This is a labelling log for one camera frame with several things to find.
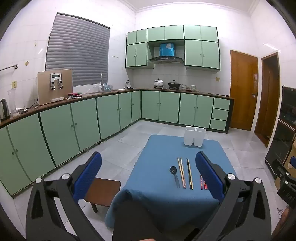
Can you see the open wooden door frame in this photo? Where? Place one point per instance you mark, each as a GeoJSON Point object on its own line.
{"type": "Point", "coordinates": [259, 111]}

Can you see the white cooking pot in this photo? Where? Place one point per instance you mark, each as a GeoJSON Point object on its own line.
{"type": "Point", "coordinates": [158, 83]}

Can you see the person's right forearm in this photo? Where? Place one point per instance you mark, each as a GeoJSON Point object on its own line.
{"type": "Point", "coordinates": [283, 220]}

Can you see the black glass cabinet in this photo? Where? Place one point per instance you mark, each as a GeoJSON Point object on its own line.
{"type": "Point", "coordinates": [283, 129]}

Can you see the blue wrapped hood chimney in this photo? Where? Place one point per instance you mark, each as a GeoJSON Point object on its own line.
{"type": "Point", "coordinates": [167, 49]}

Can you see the blue tablecloth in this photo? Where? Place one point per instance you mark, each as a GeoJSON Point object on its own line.
{"type": "Point", "coordinates": [159, 166]}

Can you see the red patterned wooden chopstick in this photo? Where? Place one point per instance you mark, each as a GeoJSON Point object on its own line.
{"type": "Point", "coordinates": [201, 182]}
{"type": "Point", "coordinates": [205, 184]}

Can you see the clear glass jars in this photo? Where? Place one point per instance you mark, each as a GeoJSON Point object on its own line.
{"type": "Point", "coordinates": [188, 87]}

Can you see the metal wall rail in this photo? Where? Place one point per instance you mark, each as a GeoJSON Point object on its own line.
{"type": "Point", "coordinates": [8, 68]}

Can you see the black range hood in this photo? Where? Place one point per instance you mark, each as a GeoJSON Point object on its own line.
{"type": "Point", "coordinates": [166, 60]}

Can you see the wall socket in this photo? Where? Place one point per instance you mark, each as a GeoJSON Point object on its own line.
{"type": "Point", "coordinates": [14, 84]}

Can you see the black spoon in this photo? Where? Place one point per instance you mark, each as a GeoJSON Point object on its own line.
{"type": "Point", "coordinates": [173, 169]}

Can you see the person's black pants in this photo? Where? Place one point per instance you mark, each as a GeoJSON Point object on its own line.
{"type": "Point", "coordinates": [148, 220]}

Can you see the brown wooden stool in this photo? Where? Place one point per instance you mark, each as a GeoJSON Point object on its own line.
{"type": "Point", "coordinates": [104, 190]}

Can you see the wooden panel water dispenser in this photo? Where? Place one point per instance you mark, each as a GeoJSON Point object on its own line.
{"type": "Point", "coordinates": [44, 88]}

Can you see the green kitchen cabinets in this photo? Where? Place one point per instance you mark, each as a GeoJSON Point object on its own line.
{"type": "Point", "coordinates": [57, 129]}
{"type": "Point", "coordinates": [194, 53]}

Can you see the green lower kitchen cabinets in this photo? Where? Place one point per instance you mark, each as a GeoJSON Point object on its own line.
{"type": "Point", "coordinates": [57, 129]}

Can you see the grey window blind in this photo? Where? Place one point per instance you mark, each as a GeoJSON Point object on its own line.
{"type": "Point", "coordinates": [78, 51]}

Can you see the closed wooden door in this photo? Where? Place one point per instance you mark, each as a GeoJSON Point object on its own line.
{"type": "Point", "coordinates": [242, 92]}

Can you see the black wok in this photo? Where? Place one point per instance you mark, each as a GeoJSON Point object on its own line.
{"type": "Point", "coordinates": [174, 85]}

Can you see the small silver kettle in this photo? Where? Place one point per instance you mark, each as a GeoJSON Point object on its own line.
{"type": "Point", "coordinates": [127, 84]}

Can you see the white plastic utensil holder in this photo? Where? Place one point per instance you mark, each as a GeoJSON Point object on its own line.
{"type": "Point", "coordinates": [194, 136]}

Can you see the black electric kettle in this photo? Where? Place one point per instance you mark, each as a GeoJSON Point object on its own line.
{"type": "Point", "coordinates": [4, 109]}

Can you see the metal sink faucet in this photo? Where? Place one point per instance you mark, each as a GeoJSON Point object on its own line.
{"type": "Point", "coordinates": [101, 81]}

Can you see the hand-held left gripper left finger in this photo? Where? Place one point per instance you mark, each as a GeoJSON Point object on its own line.
{"type": "Point", "coordinates": [87, 173]}

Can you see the red cloth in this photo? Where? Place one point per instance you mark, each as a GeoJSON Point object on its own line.
{"type": "Point", "coordinates": [74, 94]}

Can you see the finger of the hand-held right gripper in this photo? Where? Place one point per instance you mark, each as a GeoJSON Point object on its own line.
{"type": "Point", "coordinates": [282, 169]}
{"type": "Point", "coordinates": [293, 161]}

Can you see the green upper kitchen cabinets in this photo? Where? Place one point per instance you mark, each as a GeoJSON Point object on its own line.
{"type": "Point", "coordinates": [194, 53]}

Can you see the brown kitchen countertop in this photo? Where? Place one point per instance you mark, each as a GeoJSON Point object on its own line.
{"type": "Point", "coordinates": [92, 94]}

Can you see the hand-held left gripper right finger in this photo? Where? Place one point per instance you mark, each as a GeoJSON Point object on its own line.
{"type": "Point", "coordinates": [208, 176]}

